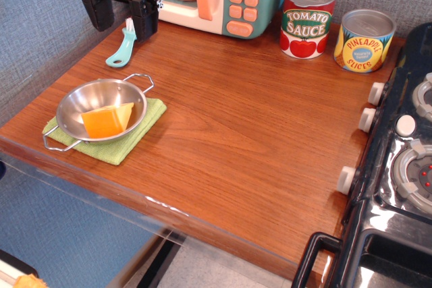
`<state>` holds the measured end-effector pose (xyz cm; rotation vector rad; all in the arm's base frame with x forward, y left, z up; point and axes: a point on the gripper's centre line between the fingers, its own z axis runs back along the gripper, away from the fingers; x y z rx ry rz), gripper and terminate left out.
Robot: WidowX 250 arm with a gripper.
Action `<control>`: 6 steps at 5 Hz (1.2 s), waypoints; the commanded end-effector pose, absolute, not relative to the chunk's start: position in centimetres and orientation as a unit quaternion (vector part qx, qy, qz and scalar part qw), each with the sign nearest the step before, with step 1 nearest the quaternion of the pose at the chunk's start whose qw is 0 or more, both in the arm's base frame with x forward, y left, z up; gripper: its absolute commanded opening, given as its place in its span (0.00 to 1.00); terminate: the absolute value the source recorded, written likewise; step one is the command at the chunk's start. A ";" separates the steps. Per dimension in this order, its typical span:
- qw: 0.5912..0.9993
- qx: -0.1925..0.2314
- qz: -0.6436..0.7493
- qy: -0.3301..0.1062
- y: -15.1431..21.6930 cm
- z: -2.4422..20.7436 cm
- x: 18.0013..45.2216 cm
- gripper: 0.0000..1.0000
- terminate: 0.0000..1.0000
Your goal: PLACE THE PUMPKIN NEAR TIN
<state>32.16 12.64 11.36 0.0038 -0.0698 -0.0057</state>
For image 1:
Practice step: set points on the white stove knob middle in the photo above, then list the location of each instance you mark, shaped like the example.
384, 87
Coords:
366, 119

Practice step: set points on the grey front stove burner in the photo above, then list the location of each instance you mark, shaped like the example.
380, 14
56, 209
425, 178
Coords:
411, 173

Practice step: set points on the pineapple slices tin can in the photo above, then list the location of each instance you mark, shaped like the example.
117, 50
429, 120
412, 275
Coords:
363, 40

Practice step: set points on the grey rear stove burner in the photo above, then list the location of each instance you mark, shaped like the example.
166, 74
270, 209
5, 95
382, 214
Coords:
422, 108

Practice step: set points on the white round stove button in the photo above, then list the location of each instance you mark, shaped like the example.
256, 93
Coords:
405, 125

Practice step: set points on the black toy stove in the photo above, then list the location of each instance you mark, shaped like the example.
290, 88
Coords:
386, 241

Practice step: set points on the orange pumpkin wedge toy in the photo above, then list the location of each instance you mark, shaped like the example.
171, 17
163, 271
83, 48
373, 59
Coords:
107, 121

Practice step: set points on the stainless steel two-handled bowl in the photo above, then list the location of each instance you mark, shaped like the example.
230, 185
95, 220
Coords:
100, 93

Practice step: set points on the tomato sauce tin can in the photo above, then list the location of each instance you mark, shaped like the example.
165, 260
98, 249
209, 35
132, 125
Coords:
305, 26

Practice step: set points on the green folded cloth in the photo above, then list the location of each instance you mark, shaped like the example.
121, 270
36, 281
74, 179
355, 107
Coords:
115, 151

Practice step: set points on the white stove knob front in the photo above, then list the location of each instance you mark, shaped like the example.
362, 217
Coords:
345, 179

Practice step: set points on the grey stove burner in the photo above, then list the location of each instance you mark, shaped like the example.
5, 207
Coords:
411, 173
422, 108

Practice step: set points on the black oven door handle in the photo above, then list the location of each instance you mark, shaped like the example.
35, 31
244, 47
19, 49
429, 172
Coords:
318, 241

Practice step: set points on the white stove knob rear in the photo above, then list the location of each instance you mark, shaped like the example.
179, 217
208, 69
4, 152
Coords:
375, 93

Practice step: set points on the white stove knob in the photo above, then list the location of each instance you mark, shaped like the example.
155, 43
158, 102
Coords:
345, 179
375, 93
366, 119

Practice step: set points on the orange object bottom left corner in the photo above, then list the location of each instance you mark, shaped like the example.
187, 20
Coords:
29, 281

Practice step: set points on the teal toy dish brush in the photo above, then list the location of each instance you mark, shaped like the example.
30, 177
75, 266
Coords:
122, 56

